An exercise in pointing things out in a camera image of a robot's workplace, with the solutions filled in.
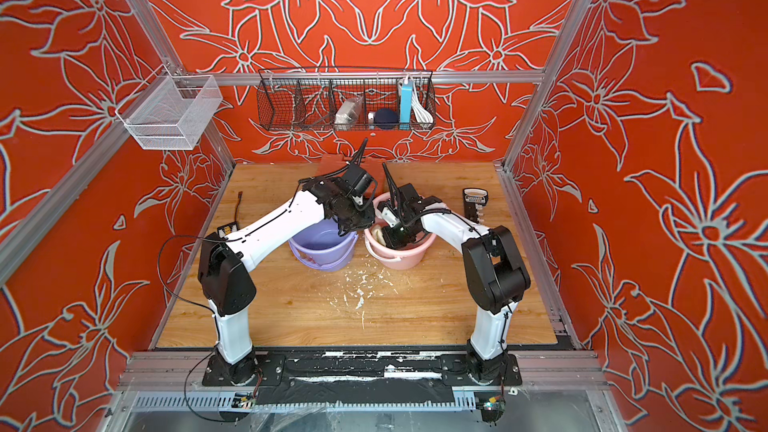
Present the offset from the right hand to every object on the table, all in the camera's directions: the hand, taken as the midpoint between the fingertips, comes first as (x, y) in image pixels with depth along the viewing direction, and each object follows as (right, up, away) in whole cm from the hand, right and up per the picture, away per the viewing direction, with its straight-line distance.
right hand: (376, 246), depth 87 cm
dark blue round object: (+3, +40, +8) cm, 41 cm away
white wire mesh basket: (-65, +42, +4) cm, 77 cm away
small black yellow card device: (-51, +4, +11) cm, 52 cm away
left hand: (0, +7, -5) cm, 9 cm away
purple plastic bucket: (-15, +2, -10) cm, 18 cm away
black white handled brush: (+36, +14, +20) cm, 43 cm away
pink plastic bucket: (+10, -1, -11) cm, 15 cm away
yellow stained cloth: (0, +5, -6) cm, 8 cm away
